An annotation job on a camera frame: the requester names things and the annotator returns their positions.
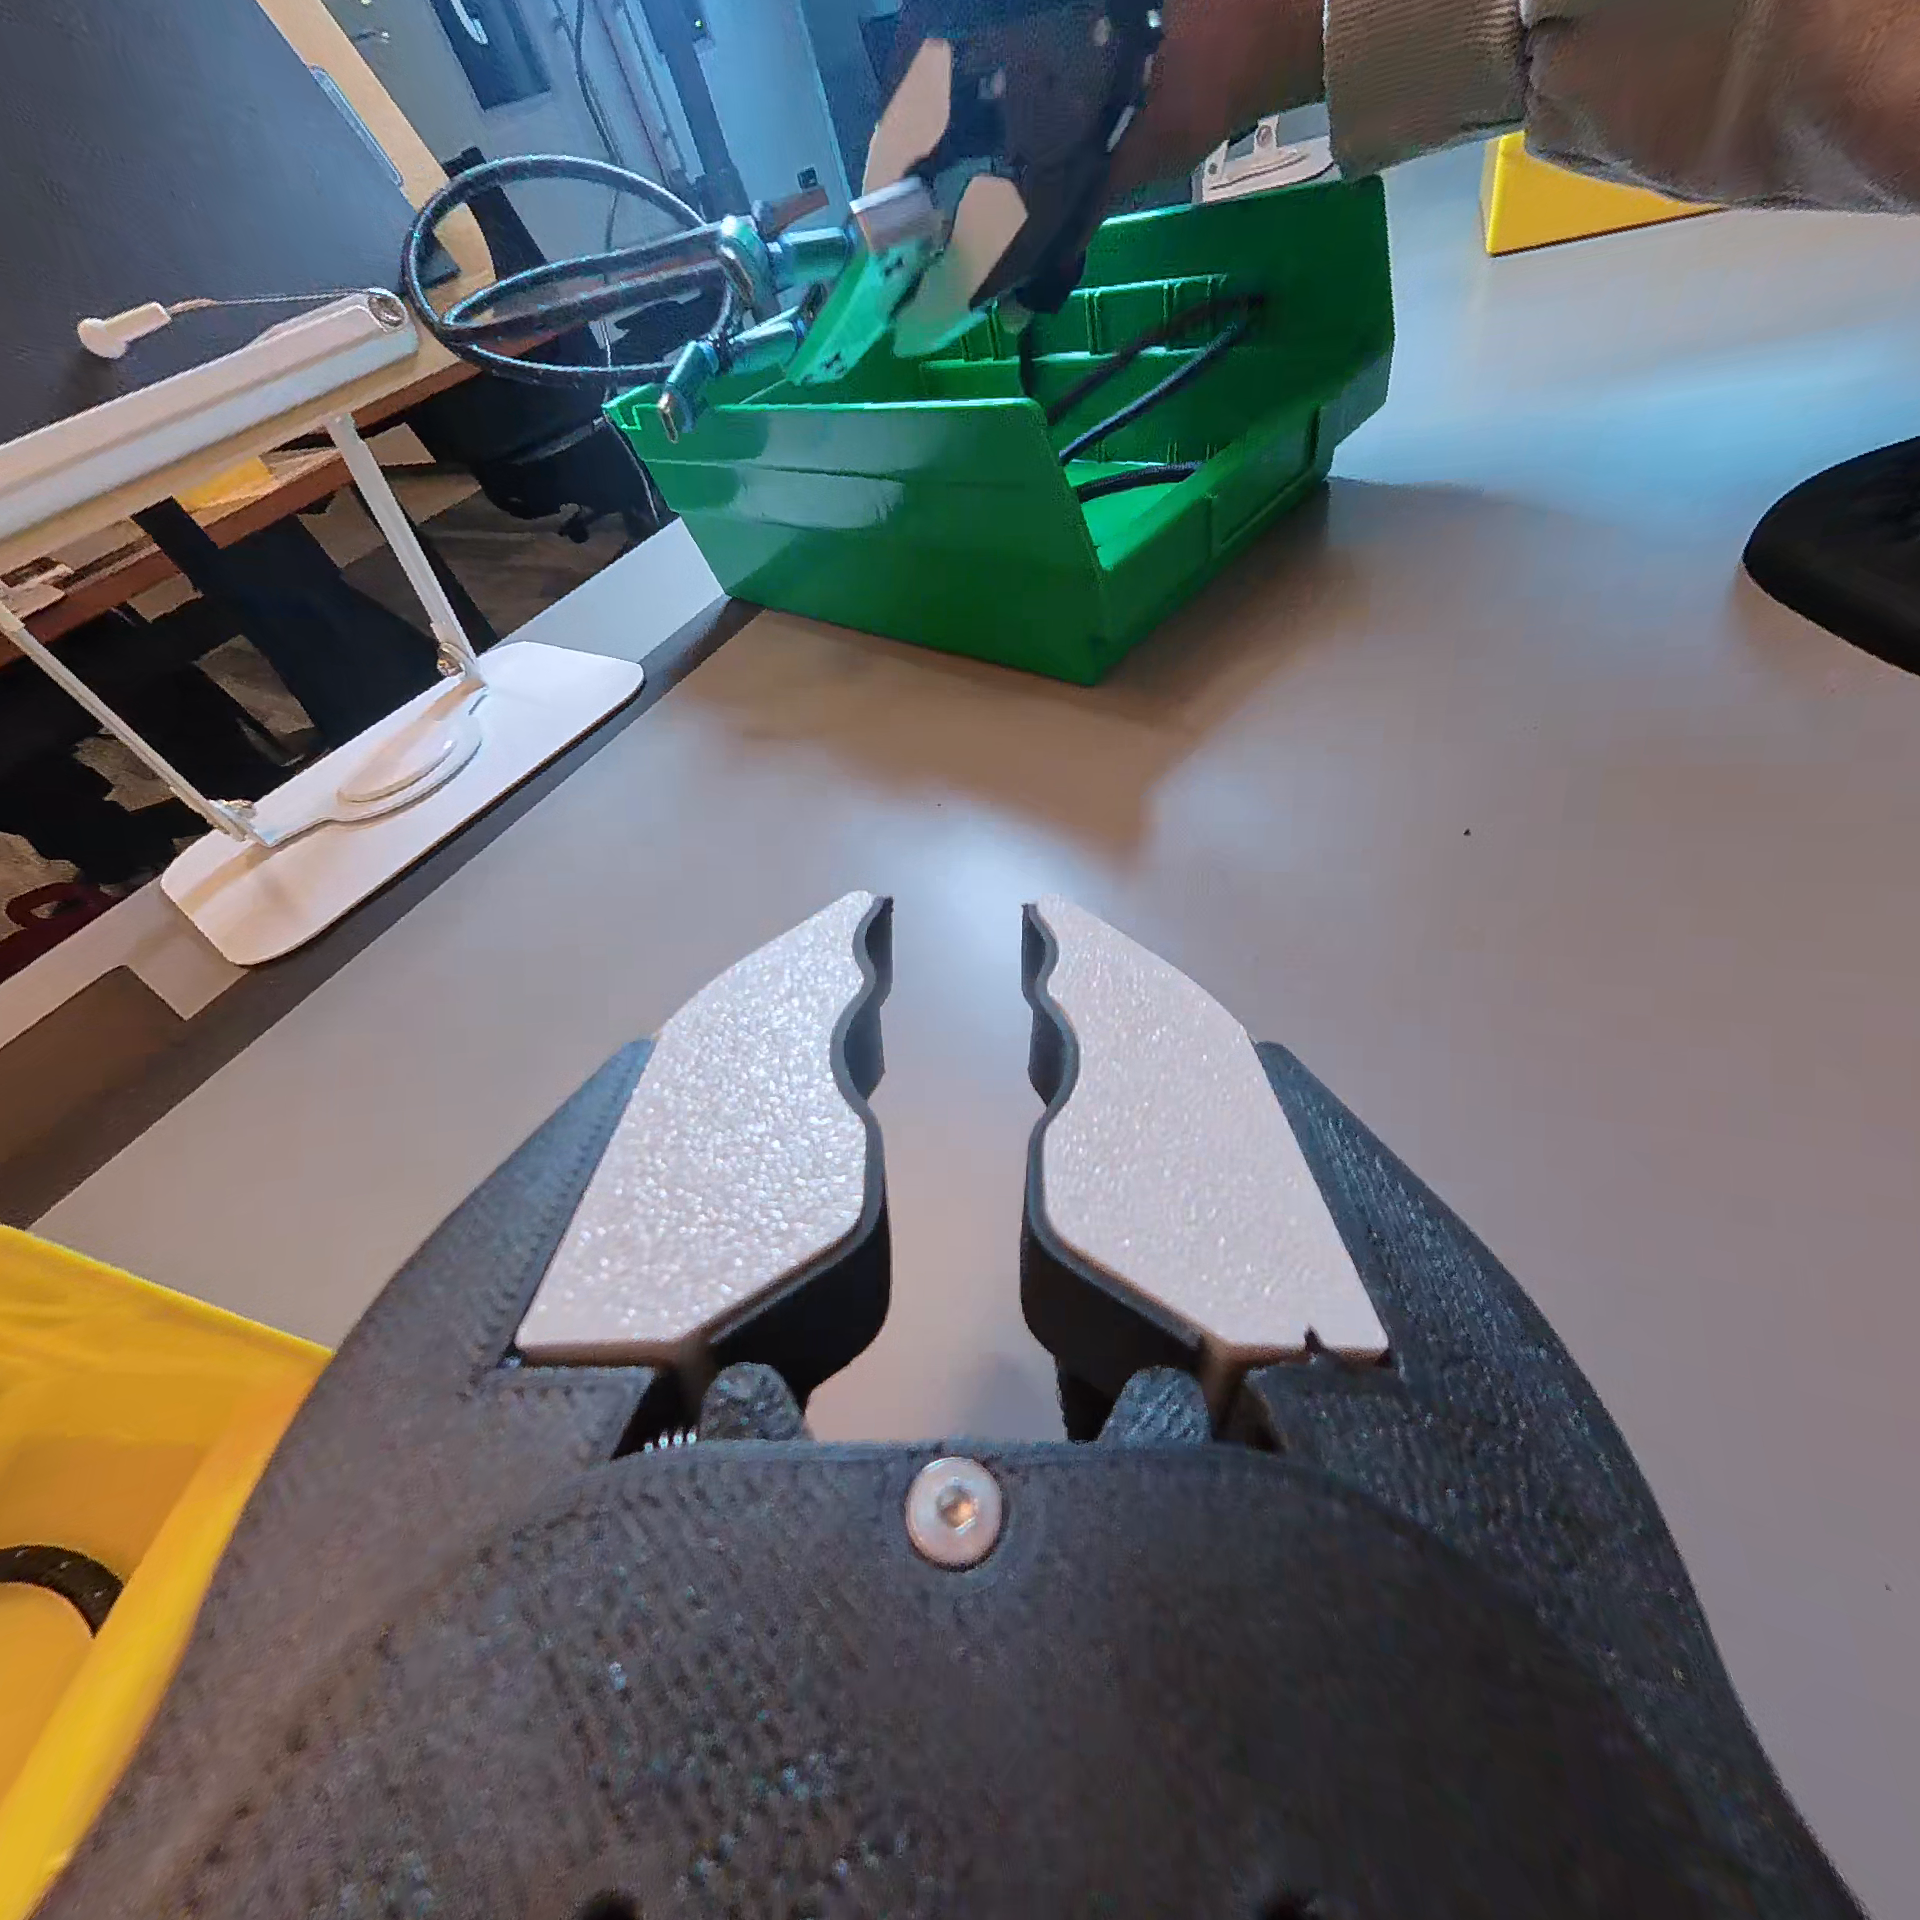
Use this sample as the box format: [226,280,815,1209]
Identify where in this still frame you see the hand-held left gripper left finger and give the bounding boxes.
[509,888,894,1398]

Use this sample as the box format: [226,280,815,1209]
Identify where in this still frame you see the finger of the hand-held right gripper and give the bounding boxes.
[947,176,1032,312]
[863,36,954,199]

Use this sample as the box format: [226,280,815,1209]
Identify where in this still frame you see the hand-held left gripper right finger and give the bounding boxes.
[1019,896,1391,1395]

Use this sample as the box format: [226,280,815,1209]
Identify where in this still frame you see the braided hdmi cable green plugs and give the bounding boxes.
[399,155,863,451]
[0,1543,125,1639]

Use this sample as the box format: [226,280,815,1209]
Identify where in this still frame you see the green plastic bin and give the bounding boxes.
[600,176,1398,691]

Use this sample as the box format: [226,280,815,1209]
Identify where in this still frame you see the yellow plastic bin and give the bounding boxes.
[0,1222,336,1920]
[1476,133,1728,260]

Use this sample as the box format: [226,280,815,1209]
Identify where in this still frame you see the person's right hand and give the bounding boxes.
[1116,0,1338,199]

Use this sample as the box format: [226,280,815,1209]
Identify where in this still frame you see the black office chair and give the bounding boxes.
[411,353,669,542]

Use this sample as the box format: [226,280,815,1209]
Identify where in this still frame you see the white board stand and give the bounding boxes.
[0,293,648,966]

